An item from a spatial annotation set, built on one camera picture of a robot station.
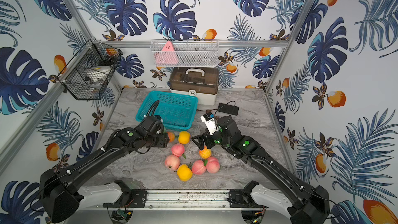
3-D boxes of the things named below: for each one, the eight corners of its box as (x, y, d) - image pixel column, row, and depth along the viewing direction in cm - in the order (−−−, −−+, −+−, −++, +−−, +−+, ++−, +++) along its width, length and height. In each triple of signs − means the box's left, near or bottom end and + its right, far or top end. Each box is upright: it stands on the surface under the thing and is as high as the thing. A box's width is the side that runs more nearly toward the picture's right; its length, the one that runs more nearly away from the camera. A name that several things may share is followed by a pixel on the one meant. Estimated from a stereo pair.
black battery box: (217, 111, 109) (217, 108, 107) (219, 105, 113) (219, 102, 111) (237, 115, 107) (238, 113, 105) (238, 109, 110) (239, 106, 108)
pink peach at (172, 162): (166, 171, 84) (163, 167, 79) (167, 159, 89) (165, 154, 83) (179, 171, 84) (178, 167, 79) (180, 159, 89) (179, 154, 83)
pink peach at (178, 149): (172, 158, 89) (170, 153, 84) (173, 148, 93) (171, 143, 88) (184, 158, 89) (183, 153, 84) (184, 148, 93) (183, 143, 88)
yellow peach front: (175, 174, 83) (174, 171, 79) (183, 165, 86) (182, 161, 82) (185, 184, 80) (185, 181, 76) (194, 174, 83) (193, 171, 79)
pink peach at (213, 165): (206, 174, 83) (206, 170, 78) (205, 160, 88) (206, 156, 83) (219, 174, 83) (220, 170, 78) (218, 160, 88) (219, 156, 83)
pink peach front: (192, 176, 83) (191, 172, 78) (192, 163, 87) (192, 159, 82) (205, 176, 83) (205, 172, 78) (205, 163, 87) (205, 159, 82)
